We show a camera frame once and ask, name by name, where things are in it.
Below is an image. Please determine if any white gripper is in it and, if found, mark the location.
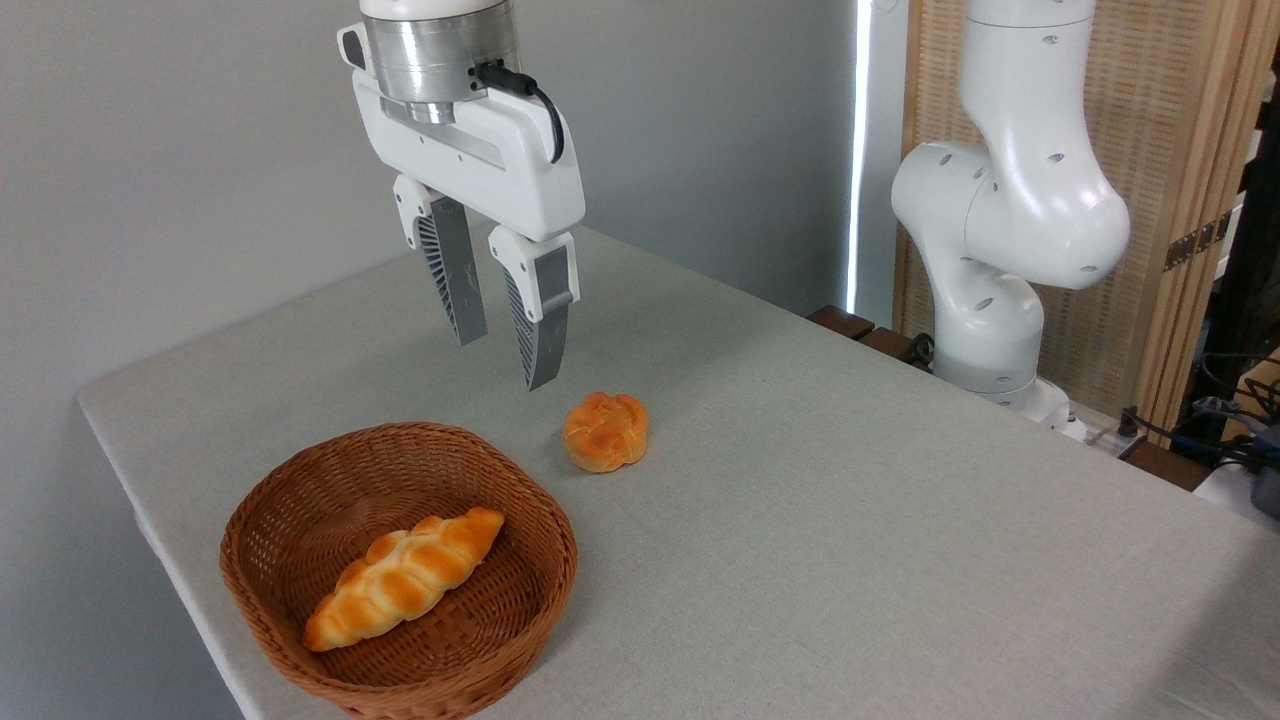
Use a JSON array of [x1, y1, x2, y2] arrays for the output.
[[337, 22, 587, 392]]

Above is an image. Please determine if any long braided bread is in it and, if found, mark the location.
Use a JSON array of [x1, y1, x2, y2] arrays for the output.
[[302, 506, 506, 653]]

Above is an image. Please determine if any round knotted bread bun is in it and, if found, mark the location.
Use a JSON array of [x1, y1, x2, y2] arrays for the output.
[[562, 392, 650, 473]]

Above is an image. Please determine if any brown wicker basket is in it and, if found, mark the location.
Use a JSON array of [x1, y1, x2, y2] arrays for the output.
[[219, 421, 579, 720]]

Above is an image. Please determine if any dark brown wooden slat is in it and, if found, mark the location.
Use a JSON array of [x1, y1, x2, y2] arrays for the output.
[[860, 327, 933, 369], [806, 305, 876, 342]]

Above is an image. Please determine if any grey tablecloth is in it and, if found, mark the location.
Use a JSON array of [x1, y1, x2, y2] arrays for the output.
[[78, 225, 1280, 720]]

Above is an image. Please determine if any black screen hinge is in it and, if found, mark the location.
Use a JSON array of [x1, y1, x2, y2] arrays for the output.
[[1164, 212, 1233, 272]]

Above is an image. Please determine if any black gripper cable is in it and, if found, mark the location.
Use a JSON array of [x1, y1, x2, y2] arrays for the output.
[[472, 62, 566, 164]]

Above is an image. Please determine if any black floor cable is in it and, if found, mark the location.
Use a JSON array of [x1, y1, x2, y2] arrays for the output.
[[1118, 404, 1280, 471]]

